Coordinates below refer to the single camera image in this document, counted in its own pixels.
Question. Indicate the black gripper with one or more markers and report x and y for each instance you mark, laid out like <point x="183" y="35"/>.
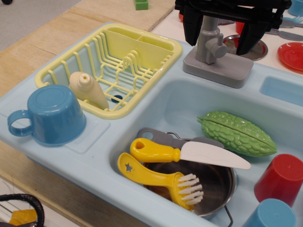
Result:
<point x="255" y="16"/>

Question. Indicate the grey toy faucet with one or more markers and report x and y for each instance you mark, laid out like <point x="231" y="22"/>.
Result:
<point x="210" y="59"/>

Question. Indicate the grey utensil behind faucet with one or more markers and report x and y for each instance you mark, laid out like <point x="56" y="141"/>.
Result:
<point x="225" y="22"/>

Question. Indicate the red cup upright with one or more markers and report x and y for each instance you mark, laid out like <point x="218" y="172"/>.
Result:
<point x="239" y="27"/>

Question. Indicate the red cup lying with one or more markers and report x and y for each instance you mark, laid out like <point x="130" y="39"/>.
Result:
<point x="180" y="16"/>

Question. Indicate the steel pot lid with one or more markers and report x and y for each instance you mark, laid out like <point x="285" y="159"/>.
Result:
<point x="258" y="52"/>

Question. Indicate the grey toy fork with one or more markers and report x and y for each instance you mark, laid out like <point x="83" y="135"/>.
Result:
<point x="292" y="22"/>

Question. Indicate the grey knife on table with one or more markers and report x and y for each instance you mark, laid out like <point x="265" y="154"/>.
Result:
<point x="286" y="35"/>

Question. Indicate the red plate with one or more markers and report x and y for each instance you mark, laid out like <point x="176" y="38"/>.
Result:
<point x="291" y="55"/>

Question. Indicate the blue cup top right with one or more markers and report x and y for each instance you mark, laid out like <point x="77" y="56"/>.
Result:
<point x="296" y="8"/>

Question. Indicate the green block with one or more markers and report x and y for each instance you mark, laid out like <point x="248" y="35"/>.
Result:
<point x="141" y="4"/>

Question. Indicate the yellow dish rack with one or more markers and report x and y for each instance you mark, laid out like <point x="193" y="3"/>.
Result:
<point x="125" y="61"/>

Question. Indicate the green bitter melon toy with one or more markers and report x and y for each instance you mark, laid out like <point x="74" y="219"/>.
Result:
<point x="237" y="134"/>

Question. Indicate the light blue toy sink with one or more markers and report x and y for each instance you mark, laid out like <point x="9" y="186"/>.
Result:
<point x="149" y="94"/>

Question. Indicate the cream squeeze bottle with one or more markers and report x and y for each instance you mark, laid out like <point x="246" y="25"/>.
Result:
<point x="85" y="87"/>

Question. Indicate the steel pot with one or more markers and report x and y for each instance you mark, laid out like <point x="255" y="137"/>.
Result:
<point x="219" y="184"/>

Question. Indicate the red cup in sink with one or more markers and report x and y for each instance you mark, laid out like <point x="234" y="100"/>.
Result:
<point x="281" y="180"/>

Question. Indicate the yellow dish brush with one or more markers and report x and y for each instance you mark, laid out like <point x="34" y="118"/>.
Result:
<point x="184" y="190"/>

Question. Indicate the blue cup in sink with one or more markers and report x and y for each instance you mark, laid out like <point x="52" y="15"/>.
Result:
<point x="272" y="213"/>

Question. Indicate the yellow cloth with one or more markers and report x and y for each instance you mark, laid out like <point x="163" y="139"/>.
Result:
<point x="21" y="217"/>

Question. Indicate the yellow handled white knife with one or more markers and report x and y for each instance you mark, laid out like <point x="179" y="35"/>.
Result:
<point x="145" y="150"/>

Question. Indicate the blue mug with handle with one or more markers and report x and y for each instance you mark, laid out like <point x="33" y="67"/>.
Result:
<point x="53" y="116"/>

